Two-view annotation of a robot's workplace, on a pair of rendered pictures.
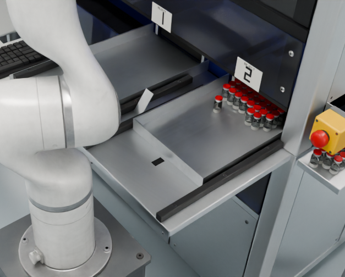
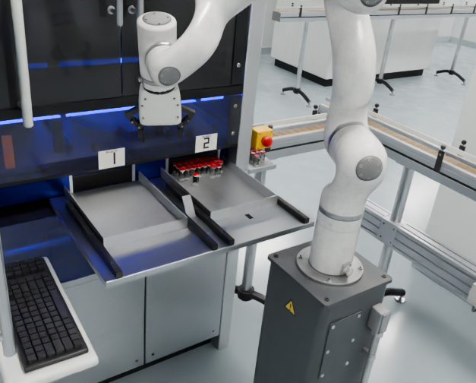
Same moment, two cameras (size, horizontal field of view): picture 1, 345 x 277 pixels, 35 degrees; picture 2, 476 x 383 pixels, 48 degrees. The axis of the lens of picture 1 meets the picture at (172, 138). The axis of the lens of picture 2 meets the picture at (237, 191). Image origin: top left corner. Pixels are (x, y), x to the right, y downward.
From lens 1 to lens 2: 1.68 m
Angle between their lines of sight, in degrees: 67
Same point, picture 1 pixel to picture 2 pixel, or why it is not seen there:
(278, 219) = not seen: hidden behind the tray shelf
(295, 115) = (244, 142)
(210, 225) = (188, 291)
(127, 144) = (228, 226)
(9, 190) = not seen: outside the picture
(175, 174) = (263, 211)
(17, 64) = (57, 292)
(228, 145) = (235, 188)
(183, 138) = (225, 202)
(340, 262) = not seen: hidden behind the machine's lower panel
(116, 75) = (131, 220)
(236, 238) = (213, 274)
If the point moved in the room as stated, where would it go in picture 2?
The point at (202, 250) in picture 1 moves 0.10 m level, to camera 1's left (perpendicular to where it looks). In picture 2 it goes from (183, 323) to (176, 340)
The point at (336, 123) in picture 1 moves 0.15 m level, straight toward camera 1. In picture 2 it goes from (264, 128) to (301, 139)
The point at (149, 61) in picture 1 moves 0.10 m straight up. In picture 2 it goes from (115, 202) to (115, 174)
